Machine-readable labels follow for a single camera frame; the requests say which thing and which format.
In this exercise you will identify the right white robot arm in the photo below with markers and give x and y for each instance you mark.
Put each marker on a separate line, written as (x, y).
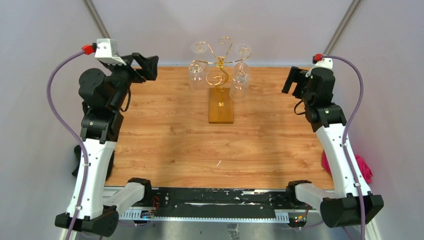
(338, 155)

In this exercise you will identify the pink cloth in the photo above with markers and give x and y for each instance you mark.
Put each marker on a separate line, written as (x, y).
(366, 172)

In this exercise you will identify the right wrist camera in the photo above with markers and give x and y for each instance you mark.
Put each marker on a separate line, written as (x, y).
(326, 63)

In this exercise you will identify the gold wire glass rack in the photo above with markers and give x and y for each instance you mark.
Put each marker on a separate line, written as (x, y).
(217, 75)

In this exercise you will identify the black cloth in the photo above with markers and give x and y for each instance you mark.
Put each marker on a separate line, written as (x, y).
(78, 153)

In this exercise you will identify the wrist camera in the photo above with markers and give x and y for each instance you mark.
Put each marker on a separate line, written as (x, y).
(326, 63)
(106, 52)

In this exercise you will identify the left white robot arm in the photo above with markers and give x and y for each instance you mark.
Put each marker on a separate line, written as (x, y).
(103, 96)

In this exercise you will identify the ribbed glass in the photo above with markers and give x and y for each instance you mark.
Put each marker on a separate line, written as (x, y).
(197, 72)
(240, 85)

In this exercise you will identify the wooden rack base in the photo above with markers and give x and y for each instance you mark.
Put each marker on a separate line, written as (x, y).
(221, 106)

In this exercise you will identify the wine glass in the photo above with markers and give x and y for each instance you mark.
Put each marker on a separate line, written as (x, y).
(244, 52)
(200, 48)

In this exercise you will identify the aluminium frame rail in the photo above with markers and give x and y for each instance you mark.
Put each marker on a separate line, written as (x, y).
(144, 204)

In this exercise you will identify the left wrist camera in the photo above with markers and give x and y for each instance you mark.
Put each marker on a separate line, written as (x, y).
(106, 52)

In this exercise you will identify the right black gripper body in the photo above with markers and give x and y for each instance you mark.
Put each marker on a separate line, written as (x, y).
(307, 95)

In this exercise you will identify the back left wine glass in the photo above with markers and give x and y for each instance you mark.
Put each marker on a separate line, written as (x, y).
(200, 48)

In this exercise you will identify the back right wine glass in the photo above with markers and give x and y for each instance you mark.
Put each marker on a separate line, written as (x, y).
(244, 52)

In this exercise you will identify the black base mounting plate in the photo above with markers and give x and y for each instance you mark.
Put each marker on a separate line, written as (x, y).
(220, 205)

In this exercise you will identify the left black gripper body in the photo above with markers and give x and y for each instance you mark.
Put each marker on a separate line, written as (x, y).
(123, 75)

